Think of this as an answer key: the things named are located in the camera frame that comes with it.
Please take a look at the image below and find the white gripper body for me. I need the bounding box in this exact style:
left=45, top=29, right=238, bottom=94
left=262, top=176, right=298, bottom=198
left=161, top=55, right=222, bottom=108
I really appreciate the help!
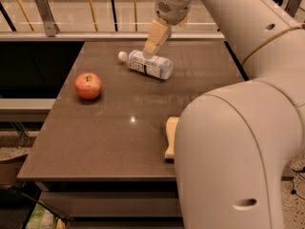
left=154, top=0, right=192, bottom=26

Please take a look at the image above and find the clear blue-labelled plastic bottle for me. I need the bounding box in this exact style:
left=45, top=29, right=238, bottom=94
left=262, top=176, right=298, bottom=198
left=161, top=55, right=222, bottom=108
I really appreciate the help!
left=118, top=50, right=173, bottom=80

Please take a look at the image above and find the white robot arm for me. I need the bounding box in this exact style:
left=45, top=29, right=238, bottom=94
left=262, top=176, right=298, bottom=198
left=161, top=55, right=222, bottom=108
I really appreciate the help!
left=144, top=0, right=305, bottom=229

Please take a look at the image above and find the red apple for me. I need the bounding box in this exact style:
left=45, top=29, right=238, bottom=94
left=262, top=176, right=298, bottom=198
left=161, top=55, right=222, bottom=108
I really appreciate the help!
left=74, top=73, right=102, bottom=100

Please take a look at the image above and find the yellow wavy sponge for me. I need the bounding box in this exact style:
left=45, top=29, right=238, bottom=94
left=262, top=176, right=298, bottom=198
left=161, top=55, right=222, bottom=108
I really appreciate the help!
left=165, top=116, right=179, bottom=159

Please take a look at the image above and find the glass railing with metal posts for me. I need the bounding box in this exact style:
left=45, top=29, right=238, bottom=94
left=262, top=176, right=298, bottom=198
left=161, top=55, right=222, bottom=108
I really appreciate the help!
left=0, top=0, right=305, bottom=43

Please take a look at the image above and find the green white package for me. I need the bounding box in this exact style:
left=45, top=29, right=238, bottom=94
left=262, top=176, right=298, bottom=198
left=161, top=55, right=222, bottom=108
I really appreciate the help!
left=26, top=204, right=55, bottom=229

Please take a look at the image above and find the black floor cable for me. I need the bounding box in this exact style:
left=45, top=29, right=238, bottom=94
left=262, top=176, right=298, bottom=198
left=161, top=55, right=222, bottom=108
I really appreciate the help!
left=285, top=165, right=305, bottom=202

